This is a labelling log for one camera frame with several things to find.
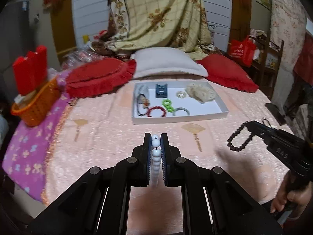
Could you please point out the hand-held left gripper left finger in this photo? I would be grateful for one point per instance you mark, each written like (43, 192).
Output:
(148, 156)

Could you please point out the white pillow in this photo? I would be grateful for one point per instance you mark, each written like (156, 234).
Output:
(166, 61)

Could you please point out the cream floral blanket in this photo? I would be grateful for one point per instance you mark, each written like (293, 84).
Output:
(159, 12)

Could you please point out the red cloth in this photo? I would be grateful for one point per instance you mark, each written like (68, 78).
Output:
(304, 58)

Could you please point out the red boxes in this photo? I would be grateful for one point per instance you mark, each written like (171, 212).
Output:
(29, 71)

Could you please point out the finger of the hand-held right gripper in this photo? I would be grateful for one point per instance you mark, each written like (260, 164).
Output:
(256, 127)

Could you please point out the clear plastic bags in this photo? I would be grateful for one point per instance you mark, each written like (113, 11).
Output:
(80, 53)

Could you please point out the silver woven bangle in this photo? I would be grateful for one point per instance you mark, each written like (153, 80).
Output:
(181, 108)

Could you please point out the white cardboard box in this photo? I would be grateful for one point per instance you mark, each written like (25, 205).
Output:
(207, 107)

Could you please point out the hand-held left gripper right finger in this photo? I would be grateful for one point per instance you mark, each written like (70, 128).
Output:
(164, 156)

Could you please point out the red ruffled pillow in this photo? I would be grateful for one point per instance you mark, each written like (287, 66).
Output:
(225, 73)
(97, 78)

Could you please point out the wooden chair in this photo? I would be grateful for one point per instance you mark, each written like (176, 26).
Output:
(278, 58)

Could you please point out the red shopping bag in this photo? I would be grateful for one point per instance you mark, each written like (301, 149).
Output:
(240, 51)

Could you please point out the blue hair clip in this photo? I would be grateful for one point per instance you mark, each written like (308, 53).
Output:
(160, 88)

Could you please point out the orange plastic basket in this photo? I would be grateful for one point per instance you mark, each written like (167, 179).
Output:
(39, 105)

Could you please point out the person's right hand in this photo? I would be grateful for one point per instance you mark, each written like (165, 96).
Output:
(281, 193)

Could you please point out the pink floral curtain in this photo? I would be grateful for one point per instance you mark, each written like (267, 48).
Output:
(286, 22)

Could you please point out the yellow bottle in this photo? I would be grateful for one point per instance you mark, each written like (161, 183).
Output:
(85, 38)

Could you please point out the purple floral cloth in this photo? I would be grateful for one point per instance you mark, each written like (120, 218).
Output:
(27, 146)

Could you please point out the pink quilted bedspread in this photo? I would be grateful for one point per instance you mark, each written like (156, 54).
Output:
(110, 137)

